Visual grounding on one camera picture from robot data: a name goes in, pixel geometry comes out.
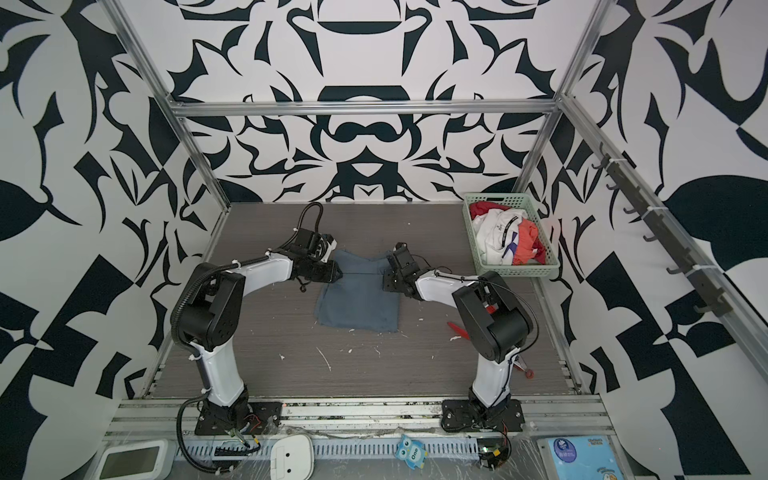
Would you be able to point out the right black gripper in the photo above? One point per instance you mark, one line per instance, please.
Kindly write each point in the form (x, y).
(388, 284)

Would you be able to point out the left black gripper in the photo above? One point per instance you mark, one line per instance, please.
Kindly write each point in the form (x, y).
(333, 274)

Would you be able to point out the grey blue t shirt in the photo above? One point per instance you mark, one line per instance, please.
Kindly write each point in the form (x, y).
(357, 300)

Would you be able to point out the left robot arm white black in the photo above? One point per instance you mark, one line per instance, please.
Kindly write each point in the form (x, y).
(206, 316)

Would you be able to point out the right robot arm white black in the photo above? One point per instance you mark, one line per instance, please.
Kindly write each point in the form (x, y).
(498, 323)

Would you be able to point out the white t shirt in basket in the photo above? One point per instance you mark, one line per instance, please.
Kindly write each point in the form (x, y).
(497, 236)

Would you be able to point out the red t shirt in basket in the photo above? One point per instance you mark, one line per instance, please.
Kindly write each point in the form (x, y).
(530, 247)

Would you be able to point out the green plastic basket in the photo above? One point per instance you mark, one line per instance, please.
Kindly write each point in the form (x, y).
(517, 201)

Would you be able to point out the red pen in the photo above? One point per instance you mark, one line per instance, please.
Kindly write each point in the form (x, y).
(518, 364)

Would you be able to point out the blue owl toy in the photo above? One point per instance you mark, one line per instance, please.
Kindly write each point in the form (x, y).
(412, 452)

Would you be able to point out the white box device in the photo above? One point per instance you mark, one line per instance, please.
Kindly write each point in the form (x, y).
(292, 458)

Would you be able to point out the blue labelled box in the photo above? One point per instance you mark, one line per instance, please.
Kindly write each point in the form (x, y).
(580, 458)

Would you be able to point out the white tablet screen device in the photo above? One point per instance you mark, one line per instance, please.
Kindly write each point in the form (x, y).
(145, 460)

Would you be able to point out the horizontal aluminium frame bar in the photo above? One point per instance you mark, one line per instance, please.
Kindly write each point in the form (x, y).
(210, 109)

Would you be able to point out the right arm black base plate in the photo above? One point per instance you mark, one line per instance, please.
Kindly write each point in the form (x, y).
(472, 416)

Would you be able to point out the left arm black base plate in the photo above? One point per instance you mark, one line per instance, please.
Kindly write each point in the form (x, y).
(252, 418)

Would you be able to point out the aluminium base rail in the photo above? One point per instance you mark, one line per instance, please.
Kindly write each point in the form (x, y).
(340, 418)

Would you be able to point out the black wall hook rack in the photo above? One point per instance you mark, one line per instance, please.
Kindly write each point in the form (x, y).
(668, 232)

